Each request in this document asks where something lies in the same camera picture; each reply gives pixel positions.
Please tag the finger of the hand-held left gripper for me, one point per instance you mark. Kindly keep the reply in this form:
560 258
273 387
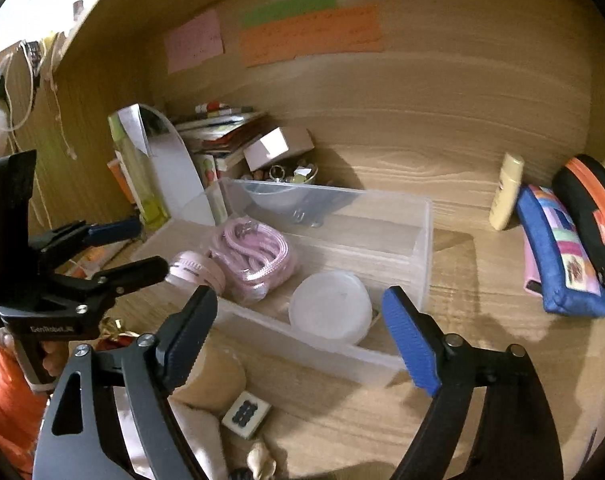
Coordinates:
115 230
137 271

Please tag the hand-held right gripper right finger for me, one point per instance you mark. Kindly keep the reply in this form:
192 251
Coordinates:
412 345

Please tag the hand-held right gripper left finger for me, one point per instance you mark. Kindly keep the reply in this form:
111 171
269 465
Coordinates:
187 340

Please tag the clear plastic storage box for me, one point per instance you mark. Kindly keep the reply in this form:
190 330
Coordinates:
332 352

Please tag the white round container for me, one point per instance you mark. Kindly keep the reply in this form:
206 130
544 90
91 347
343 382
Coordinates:
330 305

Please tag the small beige seashell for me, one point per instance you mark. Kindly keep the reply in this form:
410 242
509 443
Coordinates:
260 462

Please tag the person's left forearm orange sleeve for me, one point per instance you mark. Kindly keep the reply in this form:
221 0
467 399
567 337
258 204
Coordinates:
7 405

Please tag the wooden desktop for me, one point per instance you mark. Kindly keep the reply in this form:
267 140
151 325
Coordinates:
482 360

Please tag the person's left hand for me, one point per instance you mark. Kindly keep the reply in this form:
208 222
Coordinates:
51 360

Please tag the orange packet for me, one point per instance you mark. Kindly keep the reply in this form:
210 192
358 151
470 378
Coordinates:
118 180

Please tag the tall green bottle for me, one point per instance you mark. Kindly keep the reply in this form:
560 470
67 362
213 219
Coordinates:
132 180

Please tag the red item gold ribbon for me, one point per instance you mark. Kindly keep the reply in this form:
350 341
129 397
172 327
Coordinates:
113 335

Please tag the white curved stand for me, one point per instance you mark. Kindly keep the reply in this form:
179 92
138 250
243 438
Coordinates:
177 170

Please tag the white paper receipt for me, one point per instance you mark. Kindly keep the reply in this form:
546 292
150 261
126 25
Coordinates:
132 127

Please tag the white box fruit print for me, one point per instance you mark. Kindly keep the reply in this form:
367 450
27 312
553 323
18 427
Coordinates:
208 172

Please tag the stack of books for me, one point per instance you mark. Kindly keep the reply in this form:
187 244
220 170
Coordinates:
217 137

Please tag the pink flat item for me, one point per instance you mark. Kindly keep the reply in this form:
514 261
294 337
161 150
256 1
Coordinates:
532 270

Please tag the red white marker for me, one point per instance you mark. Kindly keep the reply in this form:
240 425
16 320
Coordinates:
212 108

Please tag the glass bowl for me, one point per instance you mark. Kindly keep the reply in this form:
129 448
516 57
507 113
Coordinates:
277 200

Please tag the blue patchwork pencil pouch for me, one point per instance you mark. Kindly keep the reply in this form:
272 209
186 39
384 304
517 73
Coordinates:
557 260

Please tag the pile of small trinkets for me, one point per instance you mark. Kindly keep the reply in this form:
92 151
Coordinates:
282 172

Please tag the cream lotion bottle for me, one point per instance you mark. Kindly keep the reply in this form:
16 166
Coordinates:
507 190

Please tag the small pale cardboard box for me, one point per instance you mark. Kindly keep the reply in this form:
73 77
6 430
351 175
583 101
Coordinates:
277 147

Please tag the pink sticky note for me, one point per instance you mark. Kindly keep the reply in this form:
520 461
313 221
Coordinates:
195 40

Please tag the black orange zip case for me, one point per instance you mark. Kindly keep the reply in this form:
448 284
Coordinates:
582 200

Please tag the wooden desk hutch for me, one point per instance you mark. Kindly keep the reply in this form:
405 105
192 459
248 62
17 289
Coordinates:
432 70

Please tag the orange sticky note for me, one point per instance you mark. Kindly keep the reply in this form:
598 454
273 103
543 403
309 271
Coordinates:
312 35

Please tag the green sticky note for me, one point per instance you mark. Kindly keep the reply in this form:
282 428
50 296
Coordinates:
287 10

